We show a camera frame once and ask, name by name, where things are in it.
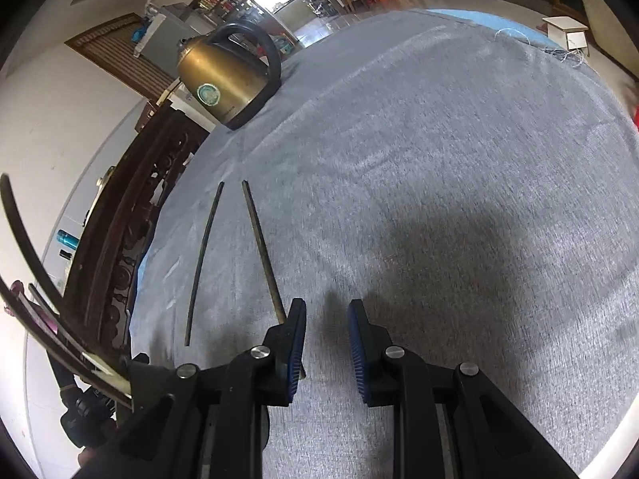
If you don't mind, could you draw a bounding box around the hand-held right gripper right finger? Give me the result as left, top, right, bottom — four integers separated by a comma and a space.
347, 299, 580, 479

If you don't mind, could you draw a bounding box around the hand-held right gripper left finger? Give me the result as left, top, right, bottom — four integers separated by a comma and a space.
80, 298, 307, 479

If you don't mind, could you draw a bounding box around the dark chopstick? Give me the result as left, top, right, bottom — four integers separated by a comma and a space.
242, 180, 306, 379
184, 182, 225, 347

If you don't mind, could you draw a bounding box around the grey tablecloth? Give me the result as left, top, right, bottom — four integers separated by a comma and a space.
129, 8, 639, 479

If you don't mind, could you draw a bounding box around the carved dark wooden sideboard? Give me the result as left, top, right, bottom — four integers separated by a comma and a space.
62, 102, 211, 361

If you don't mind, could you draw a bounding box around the bronze electric kettle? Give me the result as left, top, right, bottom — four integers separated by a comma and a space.
177, 22, 282, 132

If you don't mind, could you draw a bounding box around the brown wooden door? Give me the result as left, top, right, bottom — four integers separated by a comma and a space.
64, 13, 181, 107

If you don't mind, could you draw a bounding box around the grey refrigerator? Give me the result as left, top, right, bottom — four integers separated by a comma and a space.
133, 2, 201, 61

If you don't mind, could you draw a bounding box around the blue undercloth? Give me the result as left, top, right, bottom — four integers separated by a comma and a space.
130, 8, 556, 320

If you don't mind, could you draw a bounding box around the small white stool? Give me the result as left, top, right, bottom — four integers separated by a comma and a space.
542, 16, 591, 59

